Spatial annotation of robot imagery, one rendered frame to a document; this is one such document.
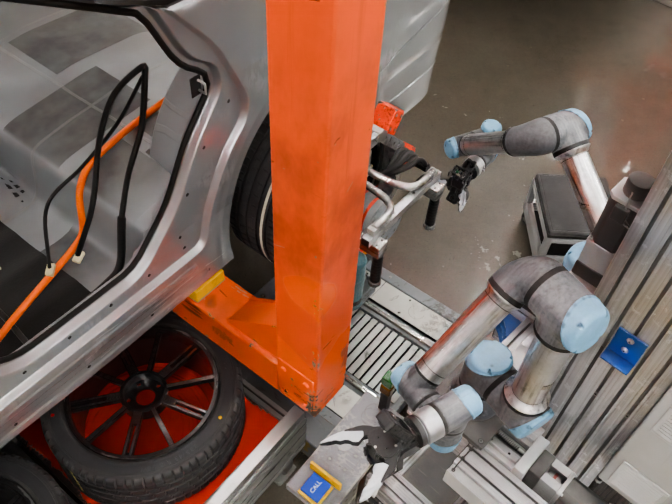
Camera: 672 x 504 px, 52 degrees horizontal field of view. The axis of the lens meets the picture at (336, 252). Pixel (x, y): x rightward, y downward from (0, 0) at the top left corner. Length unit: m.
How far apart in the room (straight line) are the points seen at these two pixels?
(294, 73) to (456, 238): 2.31
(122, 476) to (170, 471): 0.14
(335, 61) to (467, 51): 3.63
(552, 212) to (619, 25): 2.48
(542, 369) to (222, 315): 1.12
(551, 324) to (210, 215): 1.11
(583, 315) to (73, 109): 1.85
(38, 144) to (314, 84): 1.40
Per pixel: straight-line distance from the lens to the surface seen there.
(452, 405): 1.52
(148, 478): 2.28
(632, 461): 1.98
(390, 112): 2.33
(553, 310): 1.49
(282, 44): 1.33
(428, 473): 2.60
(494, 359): 1.86
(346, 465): 2.31
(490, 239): 3.58
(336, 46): 1.25
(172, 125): 2.26
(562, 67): 4.91
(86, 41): 2.92
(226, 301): 2.36
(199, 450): 2.29
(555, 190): 3.43
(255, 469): 2.40
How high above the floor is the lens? 2.57
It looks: 49 degrees down
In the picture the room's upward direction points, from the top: 4 degrees clockwise
